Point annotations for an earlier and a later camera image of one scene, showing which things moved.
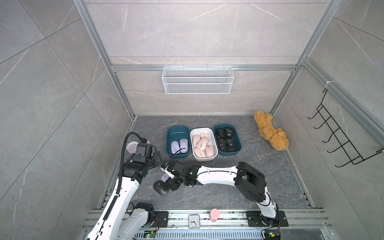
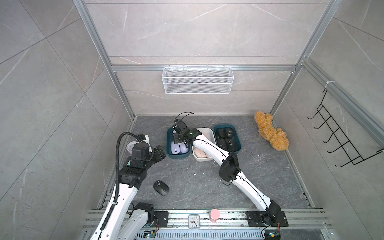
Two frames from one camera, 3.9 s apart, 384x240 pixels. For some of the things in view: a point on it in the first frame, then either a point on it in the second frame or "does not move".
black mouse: (229, 132) does not move
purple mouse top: (175, 146) does not move
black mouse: (222, 145) does not move
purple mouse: (164, 177) to (173, 143)
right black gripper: (172, 185) to (176, 138)
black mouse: (161, 187) does not move
